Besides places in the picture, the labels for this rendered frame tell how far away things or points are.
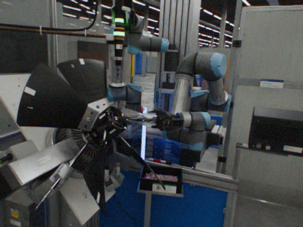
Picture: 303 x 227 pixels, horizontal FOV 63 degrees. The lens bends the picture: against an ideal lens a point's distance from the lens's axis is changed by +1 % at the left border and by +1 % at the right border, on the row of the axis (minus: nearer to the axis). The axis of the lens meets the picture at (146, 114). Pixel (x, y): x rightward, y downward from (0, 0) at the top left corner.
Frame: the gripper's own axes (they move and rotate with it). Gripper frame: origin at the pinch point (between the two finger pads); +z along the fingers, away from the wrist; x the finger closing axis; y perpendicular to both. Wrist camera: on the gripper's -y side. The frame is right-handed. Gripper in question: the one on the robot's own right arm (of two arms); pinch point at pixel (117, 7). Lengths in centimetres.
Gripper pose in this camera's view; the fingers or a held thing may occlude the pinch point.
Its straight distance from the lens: 108.5
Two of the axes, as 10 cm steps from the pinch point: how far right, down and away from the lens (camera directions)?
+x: -9.8, -1.0, 1.8
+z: -2.0, 2.1, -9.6
